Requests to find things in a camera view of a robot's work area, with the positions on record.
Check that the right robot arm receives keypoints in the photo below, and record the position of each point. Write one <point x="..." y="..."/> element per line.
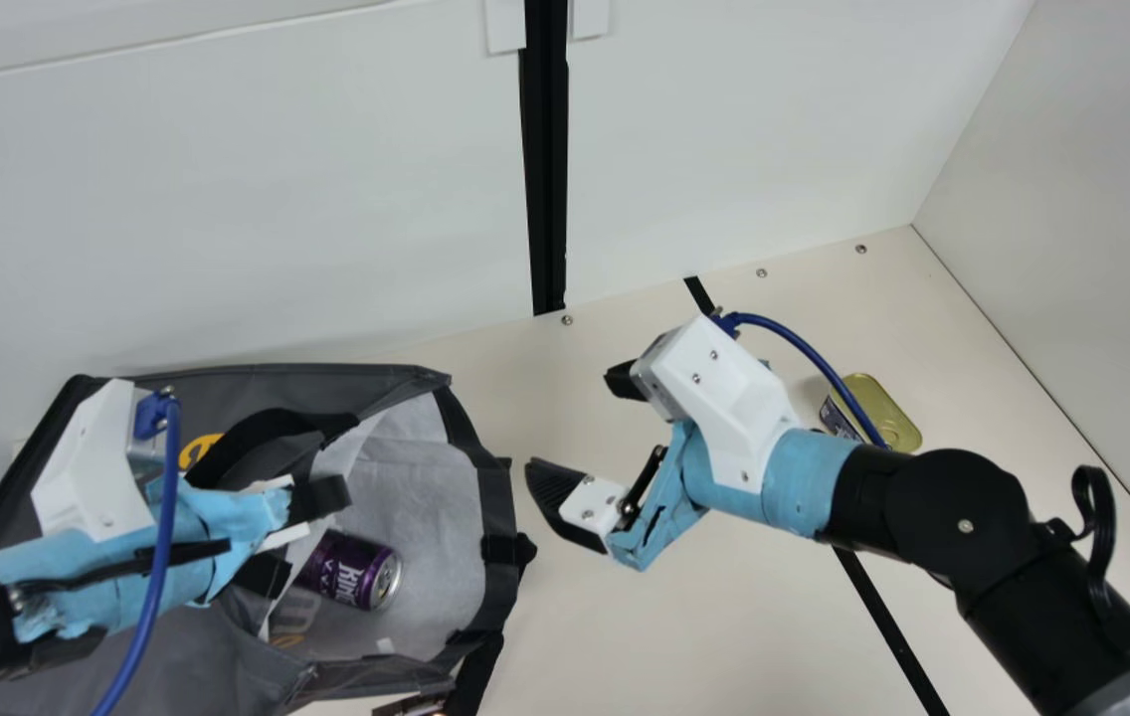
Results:
<point x="973" y="527"/>

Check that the black post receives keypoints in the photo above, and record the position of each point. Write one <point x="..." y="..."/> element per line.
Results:
<point x="543" y="149"/>

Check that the purple can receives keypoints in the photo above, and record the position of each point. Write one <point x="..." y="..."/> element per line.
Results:
<point x="346" y="572"/>

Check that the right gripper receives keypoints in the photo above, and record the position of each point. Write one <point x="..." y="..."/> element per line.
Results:
<point x="784" y="487"/>

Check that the rectangular gold tin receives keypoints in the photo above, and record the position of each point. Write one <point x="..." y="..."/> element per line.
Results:
<point x="888" y="413"/>

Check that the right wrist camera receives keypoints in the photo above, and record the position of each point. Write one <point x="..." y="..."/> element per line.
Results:
<point x="734" y="398"/>

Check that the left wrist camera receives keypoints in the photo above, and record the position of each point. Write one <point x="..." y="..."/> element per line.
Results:
<point x="88" y="467"/>

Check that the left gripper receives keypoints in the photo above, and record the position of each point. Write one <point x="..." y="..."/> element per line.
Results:
<point x="78" y="582"/>

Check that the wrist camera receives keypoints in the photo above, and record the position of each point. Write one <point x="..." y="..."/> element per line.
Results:
<point x="88" y="467"/>
<point x="734" y="398"/>

